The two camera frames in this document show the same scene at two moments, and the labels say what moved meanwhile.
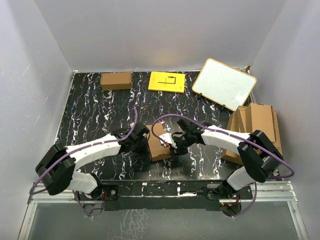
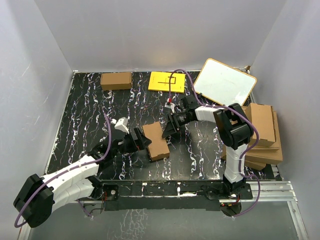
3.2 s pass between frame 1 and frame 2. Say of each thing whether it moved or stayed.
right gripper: moved
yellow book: stayed
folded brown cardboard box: stayed
